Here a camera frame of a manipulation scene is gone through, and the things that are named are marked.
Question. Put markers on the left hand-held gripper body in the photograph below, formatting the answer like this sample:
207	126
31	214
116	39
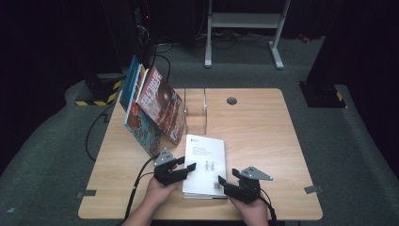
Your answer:
164	171

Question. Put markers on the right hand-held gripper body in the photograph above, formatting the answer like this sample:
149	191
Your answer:
251	188

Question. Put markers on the white book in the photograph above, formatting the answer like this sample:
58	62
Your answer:
204	169

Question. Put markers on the light blue illustrated picture book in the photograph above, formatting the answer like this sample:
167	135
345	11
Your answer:
141	128

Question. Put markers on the clear acrylic book rack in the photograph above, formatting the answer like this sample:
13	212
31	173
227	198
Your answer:
196	109

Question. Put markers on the purple and red book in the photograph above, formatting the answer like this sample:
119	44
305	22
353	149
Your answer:
163	106

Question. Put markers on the dark blue picture book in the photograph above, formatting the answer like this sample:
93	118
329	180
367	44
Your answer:
129	84

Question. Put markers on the person's left hand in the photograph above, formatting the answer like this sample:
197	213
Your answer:
160	194

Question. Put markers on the person's right hand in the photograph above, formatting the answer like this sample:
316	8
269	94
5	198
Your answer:
254	215

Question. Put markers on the grey round table grommet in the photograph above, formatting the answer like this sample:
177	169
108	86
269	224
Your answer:
231	101

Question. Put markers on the grey tape piece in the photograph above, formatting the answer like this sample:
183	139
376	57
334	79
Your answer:
86	193

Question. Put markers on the yellow black striped base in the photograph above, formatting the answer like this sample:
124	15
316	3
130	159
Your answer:
100	91
323	95

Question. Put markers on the dark equipment cabinet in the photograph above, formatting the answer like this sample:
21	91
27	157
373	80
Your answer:
125	28

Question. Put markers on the small red object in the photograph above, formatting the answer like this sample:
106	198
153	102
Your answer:
303	38

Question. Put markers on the white metal stand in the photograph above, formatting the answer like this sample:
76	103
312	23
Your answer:
244	20

